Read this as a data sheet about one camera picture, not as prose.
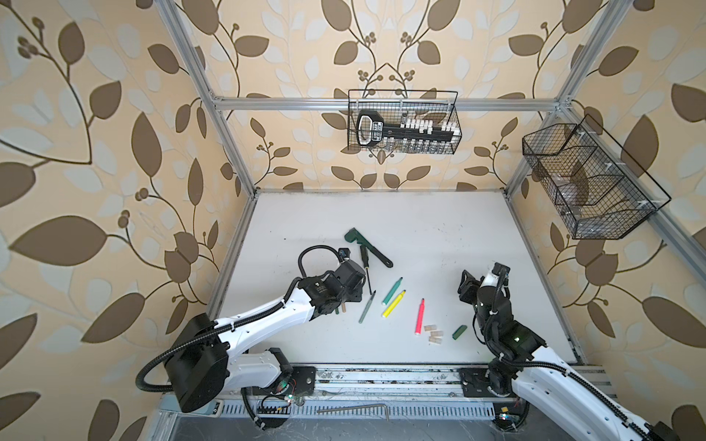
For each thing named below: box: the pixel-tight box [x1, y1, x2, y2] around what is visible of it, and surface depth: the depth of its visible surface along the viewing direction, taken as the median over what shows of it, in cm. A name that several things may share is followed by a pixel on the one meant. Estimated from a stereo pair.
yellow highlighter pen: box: [381, 289, 407, 319], surface depth 90 cm
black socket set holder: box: [355, 109, 462, 147], surface depth 84 cm
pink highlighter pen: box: [414, 297, 426, 336], surface depth 88 cm
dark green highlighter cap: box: [451, 324, 468, 340], surface depth 84 cm
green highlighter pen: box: [381, 276, 404, 306], surface depth 93 cm
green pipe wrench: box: [343, 226, 394, 269], surface depth 106 cm
